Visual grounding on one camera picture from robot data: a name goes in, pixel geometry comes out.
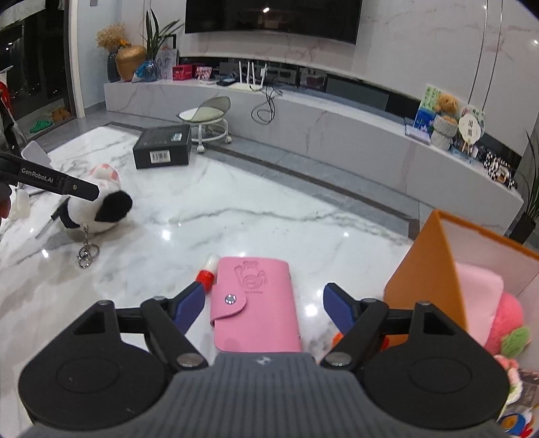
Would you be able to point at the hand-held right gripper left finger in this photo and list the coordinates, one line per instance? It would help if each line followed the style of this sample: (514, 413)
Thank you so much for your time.
(191, 303)

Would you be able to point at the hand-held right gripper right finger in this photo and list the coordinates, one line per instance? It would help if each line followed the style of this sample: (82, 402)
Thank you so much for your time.
(337, 307)

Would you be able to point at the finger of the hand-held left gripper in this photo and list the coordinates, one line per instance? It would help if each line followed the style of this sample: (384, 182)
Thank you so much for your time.
(82, 189)

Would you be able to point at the pink card wallet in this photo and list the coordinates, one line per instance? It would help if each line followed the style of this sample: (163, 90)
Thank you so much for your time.
(257, 311)

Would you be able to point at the orange storage box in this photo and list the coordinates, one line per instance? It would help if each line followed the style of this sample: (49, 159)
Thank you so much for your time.
(425, 273)

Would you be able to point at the red capped lip balm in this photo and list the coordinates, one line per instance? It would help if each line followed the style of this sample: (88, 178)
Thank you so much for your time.
(209, 267)

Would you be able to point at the green slippers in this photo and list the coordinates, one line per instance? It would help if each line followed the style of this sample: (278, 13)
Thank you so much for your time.
(40, 125)

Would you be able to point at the orange slippers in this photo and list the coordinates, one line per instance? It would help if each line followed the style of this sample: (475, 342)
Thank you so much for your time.
(61, 114)

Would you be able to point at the black cardboard box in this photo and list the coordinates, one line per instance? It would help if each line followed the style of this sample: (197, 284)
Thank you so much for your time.
(162, 147)

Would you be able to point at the dark vase with dried flowers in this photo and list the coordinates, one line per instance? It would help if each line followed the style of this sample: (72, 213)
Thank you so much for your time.
(111, 63)

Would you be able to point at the gold vase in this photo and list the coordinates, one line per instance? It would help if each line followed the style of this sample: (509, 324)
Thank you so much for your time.
(130, 63)

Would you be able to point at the pink fabric pouch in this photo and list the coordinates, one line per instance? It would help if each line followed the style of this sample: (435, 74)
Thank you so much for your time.
(480, 295)

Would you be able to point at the white rolling stool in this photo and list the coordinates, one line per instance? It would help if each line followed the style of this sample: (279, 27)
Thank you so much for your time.
(206, 116)

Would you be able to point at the printed picture card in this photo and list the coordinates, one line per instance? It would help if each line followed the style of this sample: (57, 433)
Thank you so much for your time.
(166, 63)

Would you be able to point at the red gift box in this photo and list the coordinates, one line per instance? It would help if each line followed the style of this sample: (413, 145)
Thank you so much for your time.
(182, 73)

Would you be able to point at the pink gift box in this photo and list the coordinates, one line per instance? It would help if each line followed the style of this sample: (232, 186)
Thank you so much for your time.
(203, 72)

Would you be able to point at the white marble console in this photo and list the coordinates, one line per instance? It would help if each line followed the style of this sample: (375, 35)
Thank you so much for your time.
(337, 139)

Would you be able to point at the pink plush ball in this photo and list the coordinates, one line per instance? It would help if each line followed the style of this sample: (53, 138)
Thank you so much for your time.
(507, 313)

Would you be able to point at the green leafy plant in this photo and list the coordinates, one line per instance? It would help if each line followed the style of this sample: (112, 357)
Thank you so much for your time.
(158, 36)

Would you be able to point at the dark tablet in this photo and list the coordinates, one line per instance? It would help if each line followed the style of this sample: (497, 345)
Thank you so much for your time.
(226, 82)

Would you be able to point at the white router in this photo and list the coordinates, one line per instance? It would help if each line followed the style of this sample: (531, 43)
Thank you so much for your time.
(250, 86)

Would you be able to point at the grey knitted pot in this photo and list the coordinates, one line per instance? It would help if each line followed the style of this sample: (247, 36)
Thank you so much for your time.
(444, 132)

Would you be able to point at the tall potted plant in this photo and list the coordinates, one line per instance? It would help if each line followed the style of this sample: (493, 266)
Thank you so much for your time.
(526, 223)

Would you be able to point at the checkered toy car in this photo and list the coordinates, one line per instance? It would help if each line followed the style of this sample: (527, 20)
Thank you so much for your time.
(501, 168)

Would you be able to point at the green landscape painting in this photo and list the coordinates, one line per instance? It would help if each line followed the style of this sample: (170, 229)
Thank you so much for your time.
(426, 105)

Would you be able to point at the round paper fan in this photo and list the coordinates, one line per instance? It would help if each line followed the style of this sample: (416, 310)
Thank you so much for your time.
(471, 126)

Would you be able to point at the brown teddy bear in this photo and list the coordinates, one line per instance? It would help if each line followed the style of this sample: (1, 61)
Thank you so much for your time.
(446, 103)

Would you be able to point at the black television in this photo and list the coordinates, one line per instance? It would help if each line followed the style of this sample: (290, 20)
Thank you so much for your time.
(273, 19)

